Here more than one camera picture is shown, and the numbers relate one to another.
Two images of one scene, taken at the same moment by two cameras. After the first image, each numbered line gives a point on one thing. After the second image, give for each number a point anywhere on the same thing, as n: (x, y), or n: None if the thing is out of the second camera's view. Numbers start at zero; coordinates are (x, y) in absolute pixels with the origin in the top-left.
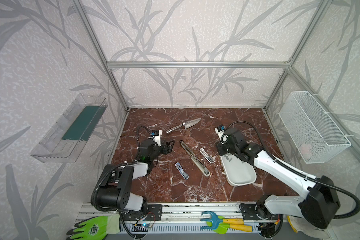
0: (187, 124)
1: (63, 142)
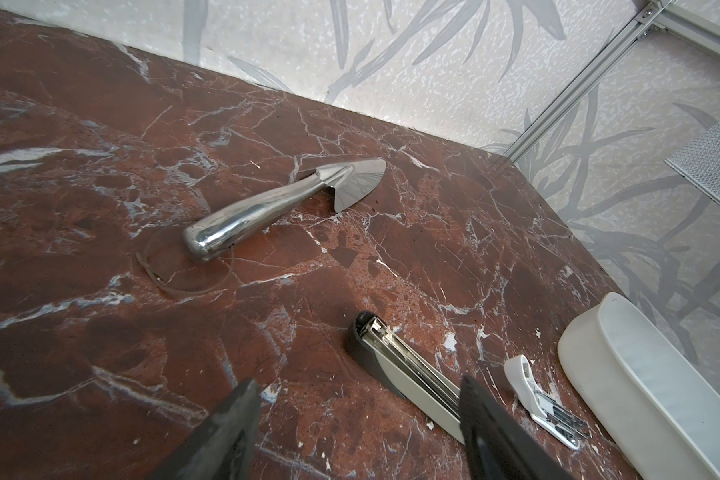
0: (345, 181)
1: None
